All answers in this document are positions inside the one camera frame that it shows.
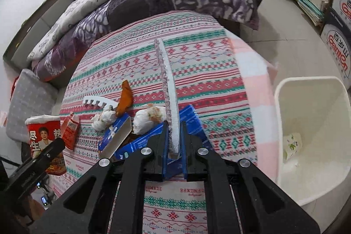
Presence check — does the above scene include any stack of books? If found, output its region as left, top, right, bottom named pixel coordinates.
left=284, top=0, right=330, bottom=27

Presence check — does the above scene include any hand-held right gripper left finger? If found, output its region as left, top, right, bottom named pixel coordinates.
left=29, top=120, right=169, bottom=234

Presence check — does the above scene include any pink checked sheet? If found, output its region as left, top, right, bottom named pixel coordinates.
left=227, top=31, right=279, bottom=185

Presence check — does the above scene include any orange wrapper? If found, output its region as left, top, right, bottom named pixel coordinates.
left=115, top=80, right=134, bottom=116

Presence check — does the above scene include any red instant noodle cup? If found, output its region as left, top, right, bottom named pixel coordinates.
left=25, top=115, right=68, bottom=176

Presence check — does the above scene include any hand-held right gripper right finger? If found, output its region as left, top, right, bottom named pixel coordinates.
left=179, top=121, right=321, bottom=234

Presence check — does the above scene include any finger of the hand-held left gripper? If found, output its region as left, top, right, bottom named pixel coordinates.
left=31, top=138, right=66, bottom=169

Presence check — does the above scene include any striped patterned bed sheet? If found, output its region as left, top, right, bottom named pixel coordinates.
left=51, top=11, right=260, bottom=234

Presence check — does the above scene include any long speckled foam strip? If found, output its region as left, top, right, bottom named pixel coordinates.
left=154, top=38, right=183, bottom=159

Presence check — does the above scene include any grey cushion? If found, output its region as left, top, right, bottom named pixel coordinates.
left=6, top=69, right=59, bottom=141

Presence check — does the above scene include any green printed paper scrap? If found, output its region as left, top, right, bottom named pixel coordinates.
left=283, top=133, right=303, bottom=162

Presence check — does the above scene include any white plastic bin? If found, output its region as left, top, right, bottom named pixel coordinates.
left=274, top=76, right=351, bottom=207

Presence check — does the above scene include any large white paper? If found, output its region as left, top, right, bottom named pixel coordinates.
left=133, top=104, right=167, bottom=134

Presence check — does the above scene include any white toothed foam strip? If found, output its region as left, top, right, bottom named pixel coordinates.
left=82, top=95, right=120, bottom=111

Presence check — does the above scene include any small white paper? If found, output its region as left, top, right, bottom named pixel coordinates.
left=92, top=106, right=117, bottom=130

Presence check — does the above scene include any blue cardboard box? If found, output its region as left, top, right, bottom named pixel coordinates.
left=98, top=104, right=213, bottom=178

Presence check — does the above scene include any grey bed headboard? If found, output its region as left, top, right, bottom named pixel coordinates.
left=3, top=0, right=70, bottom=70

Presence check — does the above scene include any red snack packet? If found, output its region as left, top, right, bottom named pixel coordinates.
left=61, top=112, right=81, bottom=151

